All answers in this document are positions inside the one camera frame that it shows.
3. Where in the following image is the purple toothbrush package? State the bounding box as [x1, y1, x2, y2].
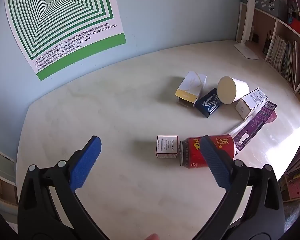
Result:
[225, 101, 277, 153]

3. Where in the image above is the magenta carton box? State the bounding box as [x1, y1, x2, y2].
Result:
[264, 109, 277, 125]

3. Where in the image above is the green striped wall poster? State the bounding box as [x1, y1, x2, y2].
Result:
[4, 0, 127, 81]

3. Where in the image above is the beige wooden furniture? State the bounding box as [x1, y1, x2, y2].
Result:
[0, 145, 18, 233]

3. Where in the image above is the dark blue box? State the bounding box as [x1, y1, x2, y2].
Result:
[194, 88, 222, 118]

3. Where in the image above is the red drink can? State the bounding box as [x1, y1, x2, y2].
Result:
[179, 134, 237, 169]

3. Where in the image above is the white desk lamp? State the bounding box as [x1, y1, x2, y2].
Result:
[234, 0, 259, 60]

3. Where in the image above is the pink perforated panel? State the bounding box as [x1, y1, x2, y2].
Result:
[281, 177, 300, 202]

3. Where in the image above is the small white box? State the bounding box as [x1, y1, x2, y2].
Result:
[156, 135, 179, 159]

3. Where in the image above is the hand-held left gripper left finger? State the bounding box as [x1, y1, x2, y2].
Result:
[17, 135, 108, 240]

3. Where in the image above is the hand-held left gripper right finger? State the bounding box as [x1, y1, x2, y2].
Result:
[190, 135, 285, 240]

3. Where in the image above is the white gold carton box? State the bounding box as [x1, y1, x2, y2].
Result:
[175, 71, 207, 107]

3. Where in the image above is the white barcode carton box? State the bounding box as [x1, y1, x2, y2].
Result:
[235, 88, 268, 119]

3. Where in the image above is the white paper cup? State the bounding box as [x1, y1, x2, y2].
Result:
[217, 76, 250, 105]

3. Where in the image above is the wooden bookshelf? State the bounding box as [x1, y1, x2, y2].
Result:
[240, 1, 300, 203]

